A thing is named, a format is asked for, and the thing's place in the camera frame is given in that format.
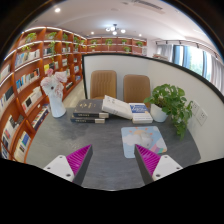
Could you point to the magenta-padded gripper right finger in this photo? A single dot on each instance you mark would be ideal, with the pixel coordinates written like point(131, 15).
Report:
point(164, 165)

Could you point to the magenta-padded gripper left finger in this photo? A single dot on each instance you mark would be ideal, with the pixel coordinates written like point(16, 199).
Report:
point(61, 165)

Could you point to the pastel cloud print mouse pad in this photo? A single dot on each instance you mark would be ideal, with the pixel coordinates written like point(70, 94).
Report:
point(128, 146)

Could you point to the green plant in white pot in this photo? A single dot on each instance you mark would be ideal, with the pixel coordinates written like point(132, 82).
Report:
point(158, 113)

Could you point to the blue and white book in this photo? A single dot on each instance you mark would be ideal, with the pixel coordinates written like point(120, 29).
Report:
point(141, 115)

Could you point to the white vase with pink flowers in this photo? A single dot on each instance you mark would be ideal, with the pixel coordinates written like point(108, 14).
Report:
point(56, 106)

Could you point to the white cover book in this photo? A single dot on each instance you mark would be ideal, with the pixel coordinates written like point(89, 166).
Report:
point(116, 107)

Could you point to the brown upholstered chair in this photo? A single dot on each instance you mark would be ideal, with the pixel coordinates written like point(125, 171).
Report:
point(136, 88)
point(103, 83)

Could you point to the large orange bookshelf unit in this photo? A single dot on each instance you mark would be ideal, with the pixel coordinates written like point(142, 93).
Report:
point(23, 86)

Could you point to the window with light curtains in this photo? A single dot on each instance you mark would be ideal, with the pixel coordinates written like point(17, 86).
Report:
point(193, 60)

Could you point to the long orange shelf with plants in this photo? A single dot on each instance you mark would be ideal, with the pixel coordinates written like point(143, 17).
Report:
point(116, 46)

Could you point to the multi-bulb ceiling lamp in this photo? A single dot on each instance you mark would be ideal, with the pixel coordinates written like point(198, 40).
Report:
point(114, 30)

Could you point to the ceiling air vent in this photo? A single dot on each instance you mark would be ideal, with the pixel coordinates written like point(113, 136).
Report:
point(146, 5)

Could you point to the white wall socket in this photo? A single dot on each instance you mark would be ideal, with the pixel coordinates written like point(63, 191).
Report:
point(201, 117)
point(194, 108)

